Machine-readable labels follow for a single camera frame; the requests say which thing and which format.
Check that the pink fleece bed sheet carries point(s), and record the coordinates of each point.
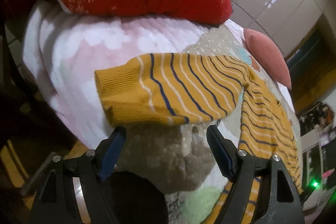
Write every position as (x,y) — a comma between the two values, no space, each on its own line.
(61,53)

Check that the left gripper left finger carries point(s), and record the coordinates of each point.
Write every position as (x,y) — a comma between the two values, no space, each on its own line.
(55,200)

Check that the yellow striped knit sweater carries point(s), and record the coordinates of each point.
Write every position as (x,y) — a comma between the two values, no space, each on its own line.
(182,90)

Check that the pink corduroy pillow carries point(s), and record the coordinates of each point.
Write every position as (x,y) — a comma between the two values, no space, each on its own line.
(265,51)

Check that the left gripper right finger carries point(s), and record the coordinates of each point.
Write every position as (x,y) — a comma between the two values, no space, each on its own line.
(277,201)

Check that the patchwork heart quilt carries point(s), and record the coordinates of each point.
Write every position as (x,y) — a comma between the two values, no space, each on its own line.
(178,160)

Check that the cluttered clothes rack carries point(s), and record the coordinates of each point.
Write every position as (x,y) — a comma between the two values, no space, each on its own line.
(320,117)

